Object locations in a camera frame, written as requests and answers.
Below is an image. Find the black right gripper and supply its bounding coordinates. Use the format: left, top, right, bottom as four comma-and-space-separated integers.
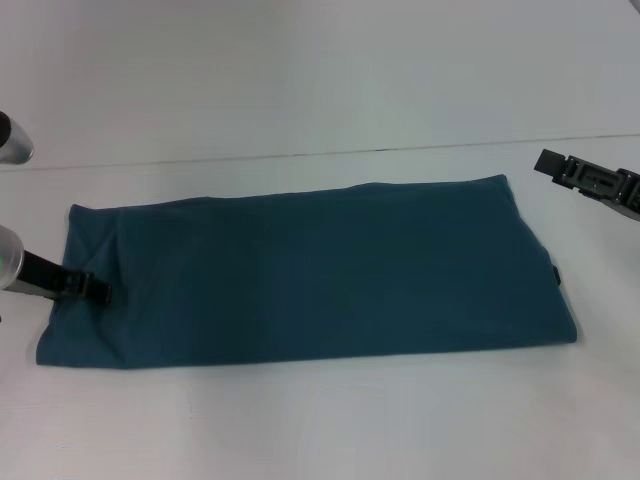
533, 148, 640, 222

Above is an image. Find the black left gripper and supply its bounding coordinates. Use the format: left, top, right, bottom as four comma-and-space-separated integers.
4, 248, 113, 306

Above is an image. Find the teal FREE print T-shirt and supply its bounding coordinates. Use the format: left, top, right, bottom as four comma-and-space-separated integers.
34, 173, 582, 372

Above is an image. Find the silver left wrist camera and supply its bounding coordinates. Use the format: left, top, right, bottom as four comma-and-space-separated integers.
0, 110, 36, 165

